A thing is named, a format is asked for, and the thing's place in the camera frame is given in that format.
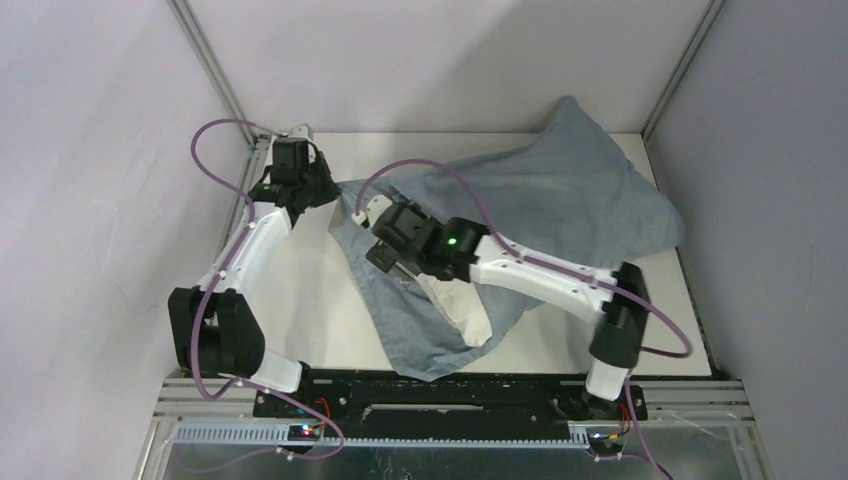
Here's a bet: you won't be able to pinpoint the white pillow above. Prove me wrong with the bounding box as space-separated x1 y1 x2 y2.
415 274 493 347

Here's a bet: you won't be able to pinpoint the grey-blue pillowcase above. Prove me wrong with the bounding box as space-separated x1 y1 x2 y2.
330 96 685 381

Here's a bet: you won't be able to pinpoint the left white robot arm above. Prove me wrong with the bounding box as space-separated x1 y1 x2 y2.
168 124 339 417

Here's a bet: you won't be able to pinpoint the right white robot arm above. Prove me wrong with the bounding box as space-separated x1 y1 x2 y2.
351 195 647 418

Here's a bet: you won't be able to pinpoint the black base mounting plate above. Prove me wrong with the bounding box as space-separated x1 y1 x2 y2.
252 369 648 439

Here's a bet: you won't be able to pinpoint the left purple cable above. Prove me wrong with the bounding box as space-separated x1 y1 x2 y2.
188 119 347 463

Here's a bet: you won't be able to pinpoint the purple cable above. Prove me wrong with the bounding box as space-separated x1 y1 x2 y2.
351 158 695 480
188 119 347 463

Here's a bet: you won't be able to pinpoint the left aluminium frame post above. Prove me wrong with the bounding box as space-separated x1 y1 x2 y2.
166 0 247 120

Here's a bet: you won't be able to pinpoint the aluminium frame post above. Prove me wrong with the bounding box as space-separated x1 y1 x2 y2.
166 0 247 120
640 0 727 143

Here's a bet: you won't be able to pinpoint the aluminium base frame rails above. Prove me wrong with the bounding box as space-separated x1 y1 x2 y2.
151 133 773 479

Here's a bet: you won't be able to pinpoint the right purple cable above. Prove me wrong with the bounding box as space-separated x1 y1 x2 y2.
351 158 695 480

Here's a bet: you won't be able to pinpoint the grey slotted cable duct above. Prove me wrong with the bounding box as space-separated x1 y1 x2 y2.
173 422 590 449

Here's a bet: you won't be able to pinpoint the right aluminium frame post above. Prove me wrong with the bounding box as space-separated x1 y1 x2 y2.
640 0 727 143

